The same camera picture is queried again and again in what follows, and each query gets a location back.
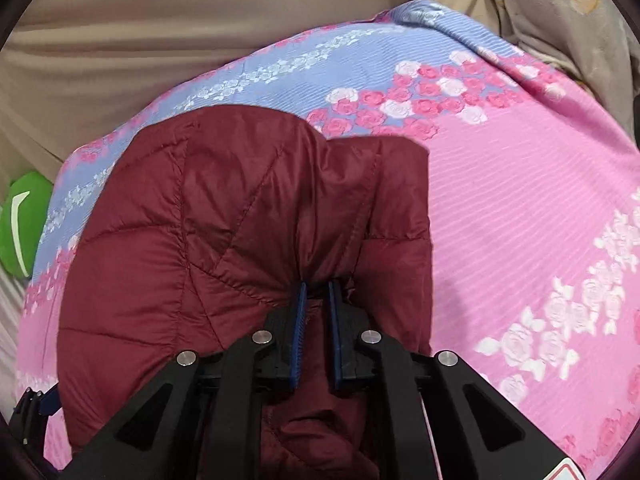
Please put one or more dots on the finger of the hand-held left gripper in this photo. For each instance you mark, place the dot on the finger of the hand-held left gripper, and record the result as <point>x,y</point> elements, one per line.
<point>35,410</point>

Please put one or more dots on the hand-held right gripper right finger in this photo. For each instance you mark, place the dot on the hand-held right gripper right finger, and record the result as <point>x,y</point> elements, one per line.
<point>335,345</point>

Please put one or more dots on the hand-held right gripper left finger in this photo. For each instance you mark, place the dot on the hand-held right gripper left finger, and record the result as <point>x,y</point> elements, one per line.
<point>300,340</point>

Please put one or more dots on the maroon quilted jacket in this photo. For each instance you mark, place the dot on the maroon quilted jacket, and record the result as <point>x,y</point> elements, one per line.
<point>225,220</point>

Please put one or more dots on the white striped sheet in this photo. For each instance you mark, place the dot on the white striped sheet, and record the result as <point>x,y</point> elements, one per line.
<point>12,320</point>

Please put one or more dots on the green cushion with white stripe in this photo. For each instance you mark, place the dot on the green cushion with white stripe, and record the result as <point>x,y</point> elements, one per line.
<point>25,220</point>

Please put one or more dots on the pink and blue floral blanket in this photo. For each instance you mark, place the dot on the pink and blue floral blanket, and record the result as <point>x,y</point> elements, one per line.
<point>510,200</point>

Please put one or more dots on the beige bed sheet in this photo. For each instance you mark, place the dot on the beige bed sheet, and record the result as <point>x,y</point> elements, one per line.
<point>175,30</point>

